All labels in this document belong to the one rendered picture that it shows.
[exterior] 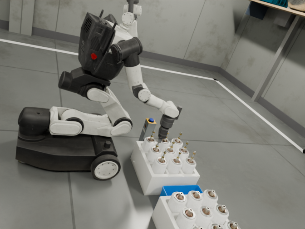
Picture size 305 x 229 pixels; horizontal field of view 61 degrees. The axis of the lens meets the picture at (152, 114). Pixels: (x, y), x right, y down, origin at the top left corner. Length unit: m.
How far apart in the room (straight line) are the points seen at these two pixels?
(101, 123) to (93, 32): 0.65
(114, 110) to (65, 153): 0.43
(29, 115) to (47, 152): 0.26
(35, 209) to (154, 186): 0.74
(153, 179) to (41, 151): 0.73
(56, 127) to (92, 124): 0.24
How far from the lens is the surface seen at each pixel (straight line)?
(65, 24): 4.53
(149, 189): 1.83
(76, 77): 1.64
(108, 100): 1.73
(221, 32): 5.51
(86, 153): 1.79
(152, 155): 1.84
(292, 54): 4.66
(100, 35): 1.52
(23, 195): 1.74
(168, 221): 1.58
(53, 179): 1.83
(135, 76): 1.48
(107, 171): 1.83
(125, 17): 1.60
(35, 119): 1.77
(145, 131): 2.07
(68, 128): 1.78
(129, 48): 1.41
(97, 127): 1.86
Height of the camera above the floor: 1.28
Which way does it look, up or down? 26 degrees down
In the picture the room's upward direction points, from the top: 19 degrees clockwise
